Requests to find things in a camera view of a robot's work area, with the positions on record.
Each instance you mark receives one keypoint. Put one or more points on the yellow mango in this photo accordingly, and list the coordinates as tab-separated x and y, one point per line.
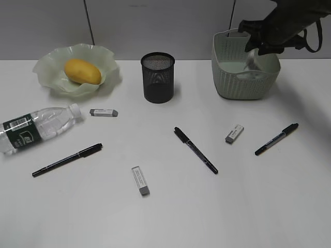
82	72

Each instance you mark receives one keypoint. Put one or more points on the green wavy glass plate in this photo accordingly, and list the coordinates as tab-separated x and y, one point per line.
50	70

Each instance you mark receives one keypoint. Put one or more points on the waste paper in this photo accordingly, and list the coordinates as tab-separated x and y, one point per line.
250	66

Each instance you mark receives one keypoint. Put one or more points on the black mesh pen holder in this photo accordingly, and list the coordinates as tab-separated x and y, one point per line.
158	77

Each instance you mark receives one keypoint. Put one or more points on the green woven plastic basket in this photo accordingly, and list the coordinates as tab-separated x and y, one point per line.
228	61

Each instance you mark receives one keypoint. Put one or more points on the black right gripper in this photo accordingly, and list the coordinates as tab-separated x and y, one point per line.
273	35

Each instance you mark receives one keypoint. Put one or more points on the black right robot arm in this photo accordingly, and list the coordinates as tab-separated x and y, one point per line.
307	13

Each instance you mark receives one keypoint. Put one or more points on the grey eraser front centre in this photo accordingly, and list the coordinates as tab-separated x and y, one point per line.
140	181

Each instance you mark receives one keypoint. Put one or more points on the clear plastic water bottle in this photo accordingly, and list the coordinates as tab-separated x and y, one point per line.
38	126

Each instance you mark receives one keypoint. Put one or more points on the grey eraser right side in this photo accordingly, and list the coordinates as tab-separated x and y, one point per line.
234	134

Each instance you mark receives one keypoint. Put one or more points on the black pen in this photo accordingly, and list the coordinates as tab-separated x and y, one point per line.
182	136
81	154
284	133

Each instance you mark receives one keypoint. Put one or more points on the grey eraser near plate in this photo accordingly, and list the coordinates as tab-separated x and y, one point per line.
103	112

